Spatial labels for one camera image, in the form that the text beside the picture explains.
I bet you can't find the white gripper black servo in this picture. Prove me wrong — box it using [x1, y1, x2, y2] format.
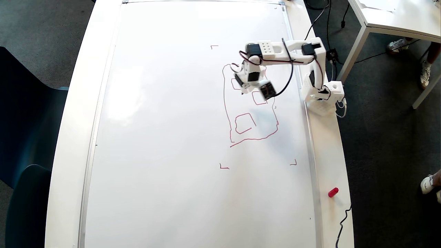
[235, 62, 267, 94]

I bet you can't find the large white whiteboard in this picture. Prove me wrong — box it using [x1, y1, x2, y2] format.
[78, 0, 322, 248]

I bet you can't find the white paper sheet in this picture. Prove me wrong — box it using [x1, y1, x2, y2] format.
[358, 0, 397, 12]

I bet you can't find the white sneaker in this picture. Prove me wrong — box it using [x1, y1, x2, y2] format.
[386, 38, 412, 55]
[420, 174, 435, 194]
[420, 60, 433, 89]

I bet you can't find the white side table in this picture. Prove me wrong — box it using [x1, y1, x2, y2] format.
[336, 0, 441, 110]

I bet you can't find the dark blue chair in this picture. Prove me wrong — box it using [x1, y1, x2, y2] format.
[0, 46, 69, 188]
[5, 165, 52, 248]

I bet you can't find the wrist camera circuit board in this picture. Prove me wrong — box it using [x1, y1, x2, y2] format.
[259, 80, 277, 101]

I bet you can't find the black camera cable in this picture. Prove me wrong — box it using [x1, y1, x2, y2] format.
[274, 0, 331, 97]

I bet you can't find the white cable at robot base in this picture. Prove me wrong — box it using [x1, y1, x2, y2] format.
[336, 97, 348, 118]

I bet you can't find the black cable to adapter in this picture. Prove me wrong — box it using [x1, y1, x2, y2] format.
[325, 0, 336, 52]

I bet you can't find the coiled black cable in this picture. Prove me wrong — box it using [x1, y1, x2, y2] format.
[304, 0, 331, 10]

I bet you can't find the black cable with plug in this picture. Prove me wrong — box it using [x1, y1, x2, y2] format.
[340, 3, 351, 29]

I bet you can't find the black cable on carpet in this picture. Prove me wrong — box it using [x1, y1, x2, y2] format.
[353, 39, 422, 64]

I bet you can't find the black cable over table edge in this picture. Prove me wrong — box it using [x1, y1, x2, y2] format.
[335, 204, 352, 248]

